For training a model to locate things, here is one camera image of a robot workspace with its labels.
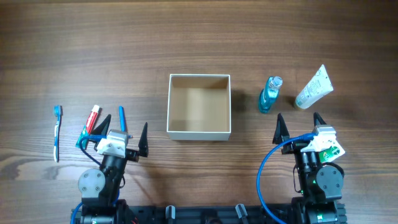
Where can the blue mouthwash bottle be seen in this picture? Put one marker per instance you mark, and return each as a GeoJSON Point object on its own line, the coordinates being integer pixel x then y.
{"type": "Point", "coordinates": [269, 94]}

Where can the blue white toothbrush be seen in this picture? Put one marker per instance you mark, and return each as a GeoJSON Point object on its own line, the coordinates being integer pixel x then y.
{"type": "Point", "coordinates": [58, 114]}

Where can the red green toothpaste tube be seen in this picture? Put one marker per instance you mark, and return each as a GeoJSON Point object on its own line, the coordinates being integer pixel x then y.
{"type": "Point", "coordinates": [88, 127]}

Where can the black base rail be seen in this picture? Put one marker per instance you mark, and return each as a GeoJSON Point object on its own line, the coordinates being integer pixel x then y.
{"type": "Point", "coordinates": [230, 214]}

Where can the green soap bar pack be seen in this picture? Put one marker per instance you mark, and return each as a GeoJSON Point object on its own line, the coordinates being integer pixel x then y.
{"type": "Point", "coordinates": [330, 154]}

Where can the white cardboard box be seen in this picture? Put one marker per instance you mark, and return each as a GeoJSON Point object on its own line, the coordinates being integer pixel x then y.
{"type": "Point", "coordinates": [199, 107]}

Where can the blue disposable razor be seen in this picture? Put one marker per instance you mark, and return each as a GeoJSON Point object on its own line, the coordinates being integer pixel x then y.
{"type": "Point", "coordinates": [122, 119]}

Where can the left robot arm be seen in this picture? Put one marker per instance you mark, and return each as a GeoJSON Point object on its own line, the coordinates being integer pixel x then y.
{"type": "Point", "coordinates": [100, 188]}

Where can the white lotion tube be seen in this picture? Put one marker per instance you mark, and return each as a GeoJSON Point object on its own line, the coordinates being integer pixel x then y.
{"type": "Point", "coordinates": [319, 86]}

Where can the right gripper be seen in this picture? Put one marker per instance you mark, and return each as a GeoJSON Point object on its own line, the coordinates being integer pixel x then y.
{"type": "Point", "coordinates": [296, 147]}

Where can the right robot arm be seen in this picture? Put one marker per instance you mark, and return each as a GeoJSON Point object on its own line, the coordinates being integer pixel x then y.
{"type": "Point", "coordinates": [319, 178]}

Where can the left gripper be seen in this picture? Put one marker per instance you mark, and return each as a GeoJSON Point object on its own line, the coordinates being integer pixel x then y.
{"type": "Point", "coordinates": [132, 154]}

